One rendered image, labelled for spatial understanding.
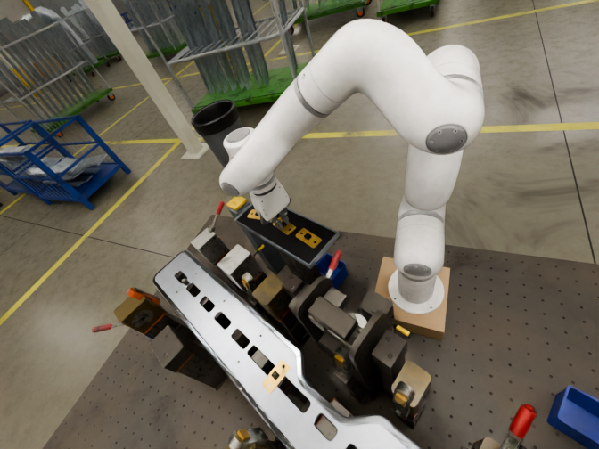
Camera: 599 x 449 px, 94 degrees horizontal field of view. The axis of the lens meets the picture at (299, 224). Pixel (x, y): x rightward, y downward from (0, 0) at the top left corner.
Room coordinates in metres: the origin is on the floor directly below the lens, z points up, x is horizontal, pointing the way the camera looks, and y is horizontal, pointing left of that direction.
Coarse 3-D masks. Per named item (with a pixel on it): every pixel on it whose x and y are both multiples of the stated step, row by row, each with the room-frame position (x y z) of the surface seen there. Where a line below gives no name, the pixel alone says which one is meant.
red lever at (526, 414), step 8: (520, 408) 0.02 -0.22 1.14; (528, 408) 0.01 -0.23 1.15; (520, 416) 0.01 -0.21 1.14; (528, 416) 0.01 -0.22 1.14; (512, 424) 0.00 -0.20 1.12; (520, 424) 0.00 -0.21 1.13; (528, 424) 0.00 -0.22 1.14; (512, 432) 0.00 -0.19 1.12; (520, 432) -0.01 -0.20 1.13; (512, 440) -0.01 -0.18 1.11; (520, 440) -0.02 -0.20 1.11; (504, 448) -0.02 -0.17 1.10
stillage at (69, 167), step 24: (48, 120) 4.66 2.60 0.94; (72, 120) 4.15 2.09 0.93; (0, 144) 4.53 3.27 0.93; (72, 144) 4.67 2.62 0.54; (96, 144) 4.16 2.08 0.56; (0, 168) 4.33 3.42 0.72; (24, 168) 4.49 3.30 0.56; (48, 168) 3.65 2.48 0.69; (72, 168) 3.99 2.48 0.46; (96, 168) 4.25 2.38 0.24; (48, 192) 4.07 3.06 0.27; (72, 192) 3.62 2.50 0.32
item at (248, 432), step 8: (240, 432) 0.17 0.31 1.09; (248, 432) 0.17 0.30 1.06; (256, 432) 0.18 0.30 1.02; (264, 432) 0.18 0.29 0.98; (232, 440) 0.16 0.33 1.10; (240, 440) 0.16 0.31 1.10; (248, 440) 0.16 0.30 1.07; (256, 440) 0.15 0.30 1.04; (264, 440) 0.16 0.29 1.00; (232, 448) 0.15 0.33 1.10; (240, 448) 0.14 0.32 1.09; (248, 448) 0.14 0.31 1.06
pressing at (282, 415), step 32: (192, 256) 0.86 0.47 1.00; (160, 288) 0.77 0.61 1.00; (224, 288) 0.64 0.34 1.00; (192, 320) 0.57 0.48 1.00; (256, 320) 0.47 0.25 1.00; (224, 352) 0.41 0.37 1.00; (288, 352) 0.33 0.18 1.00; (256, 384) 0.28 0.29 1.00; (288, 416) 0.18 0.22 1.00; (288, 448) 0.12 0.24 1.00; (320, 448) 0.10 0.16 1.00; (384, 448) 0.05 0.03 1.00; (416, 448) 0.03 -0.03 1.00
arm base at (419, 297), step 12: (396, 276) 0.51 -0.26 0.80; (396, 288) 0.47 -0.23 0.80; (408, 288) 0.40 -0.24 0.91; (420, 288) 0.38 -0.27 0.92; (432, 288) 0.38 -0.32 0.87; (396, 300) 0.43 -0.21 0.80; (408, 300) 0.41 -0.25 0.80; (420, 300) 0.38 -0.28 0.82; (432, 300) 0.38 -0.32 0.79; (408, 312) 0.38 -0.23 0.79; (420, 312) 0.36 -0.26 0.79
